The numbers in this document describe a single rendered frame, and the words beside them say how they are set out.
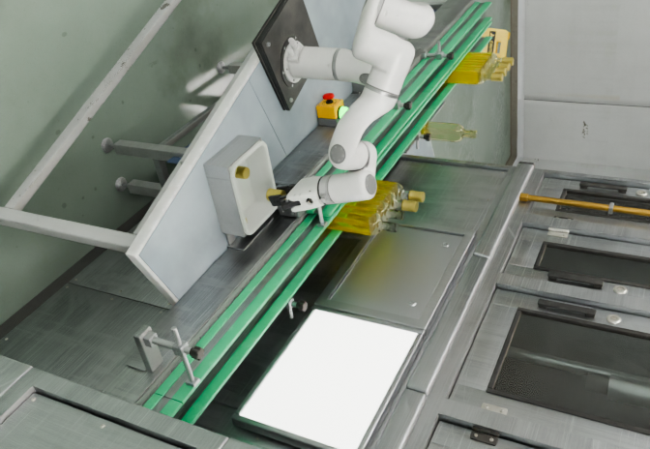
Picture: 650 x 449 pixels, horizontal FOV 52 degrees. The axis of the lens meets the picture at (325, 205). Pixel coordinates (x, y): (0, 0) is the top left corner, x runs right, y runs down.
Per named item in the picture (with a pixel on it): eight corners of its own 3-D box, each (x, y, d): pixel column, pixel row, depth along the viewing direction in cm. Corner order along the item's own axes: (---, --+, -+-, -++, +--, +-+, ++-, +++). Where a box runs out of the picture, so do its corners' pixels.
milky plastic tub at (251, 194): (222, 234, 188) (249, 239, 184) (203, 164, 176) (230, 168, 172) (255, 201, 201) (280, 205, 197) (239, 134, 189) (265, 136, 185)
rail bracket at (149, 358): (130, 372, 157) (206, 397, 147) (106, 317, 148) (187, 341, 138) (142, 357, 161) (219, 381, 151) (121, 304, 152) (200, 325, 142)
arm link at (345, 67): (328, 68, 192) (380, 72, 185) (342, 33, 197) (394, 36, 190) (337, 90, 199) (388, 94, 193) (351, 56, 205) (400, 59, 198)
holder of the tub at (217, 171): (225, 248, 191) (249, 253, 188) (202, 164, 177) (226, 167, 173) (257, 215, 204) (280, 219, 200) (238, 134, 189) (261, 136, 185)
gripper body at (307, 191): (327, 213, 169) (291, 217, 175) (343, 191, 176) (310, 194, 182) (314, 188, 166) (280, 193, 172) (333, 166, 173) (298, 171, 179)
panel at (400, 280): (232, 425, 164) (359, 469, 149) (230, 417, 162) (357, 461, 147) (378, 222, 228) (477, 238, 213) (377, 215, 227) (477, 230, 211)
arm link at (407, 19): (375, 5, 177) (393, -32, 164) (424, 24, 178) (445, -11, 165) (363, 46, 171) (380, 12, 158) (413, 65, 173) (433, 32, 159)
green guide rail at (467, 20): (302, 193, 198) (325, 195, 194) (301, 190, 198) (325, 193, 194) (475, 3, 323) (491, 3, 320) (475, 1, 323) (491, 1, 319)
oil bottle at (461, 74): (435, 82, 290) (500, 86, 277) (434, 70, 287) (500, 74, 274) (439, 77, 294) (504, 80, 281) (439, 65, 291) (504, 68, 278)
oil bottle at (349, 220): (315, 227, 210) (378, 238, 200) (312, 212, 207) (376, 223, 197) (324, 218, 214) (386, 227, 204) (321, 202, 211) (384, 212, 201)
